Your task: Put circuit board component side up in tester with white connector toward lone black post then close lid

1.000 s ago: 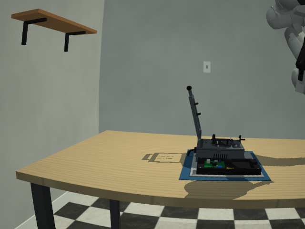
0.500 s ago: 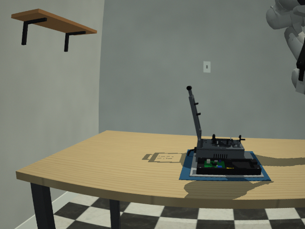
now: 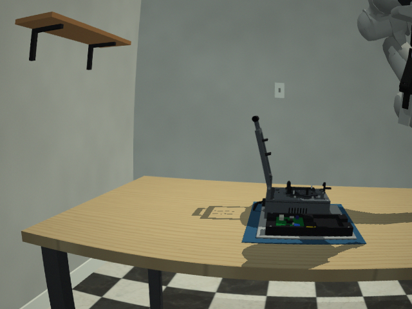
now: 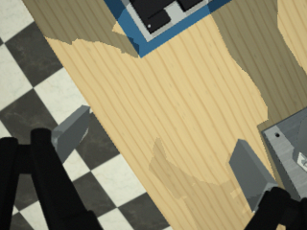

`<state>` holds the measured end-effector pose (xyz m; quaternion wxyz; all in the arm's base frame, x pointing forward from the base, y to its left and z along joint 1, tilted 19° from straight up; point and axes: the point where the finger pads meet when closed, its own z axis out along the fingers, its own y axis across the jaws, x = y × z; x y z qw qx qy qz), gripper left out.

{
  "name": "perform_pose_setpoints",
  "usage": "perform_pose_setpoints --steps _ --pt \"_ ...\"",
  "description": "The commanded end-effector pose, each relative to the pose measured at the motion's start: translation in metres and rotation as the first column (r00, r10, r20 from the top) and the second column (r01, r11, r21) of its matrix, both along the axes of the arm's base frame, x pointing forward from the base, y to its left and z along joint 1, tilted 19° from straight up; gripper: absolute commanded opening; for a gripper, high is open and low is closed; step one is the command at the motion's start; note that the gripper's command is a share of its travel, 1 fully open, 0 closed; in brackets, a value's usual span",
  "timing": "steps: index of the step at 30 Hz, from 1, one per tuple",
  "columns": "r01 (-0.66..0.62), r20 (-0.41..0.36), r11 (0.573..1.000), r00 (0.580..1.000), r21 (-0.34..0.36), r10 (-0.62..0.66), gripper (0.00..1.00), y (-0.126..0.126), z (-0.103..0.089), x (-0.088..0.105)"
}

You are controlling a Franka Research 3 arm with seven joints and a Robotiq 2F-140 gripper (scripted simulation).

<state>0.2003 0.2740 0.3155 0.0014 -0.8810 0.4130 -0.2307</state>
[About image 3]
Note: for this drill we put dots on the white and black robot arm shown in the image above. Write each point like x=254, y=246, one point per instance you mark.
x=392, y=19

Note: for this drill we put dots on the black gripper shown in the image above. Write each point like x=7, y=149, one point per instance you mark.
x=405, y=87

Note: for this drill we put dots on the green circuit board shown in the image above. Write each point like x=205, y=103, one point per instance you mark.
x=289, y=221

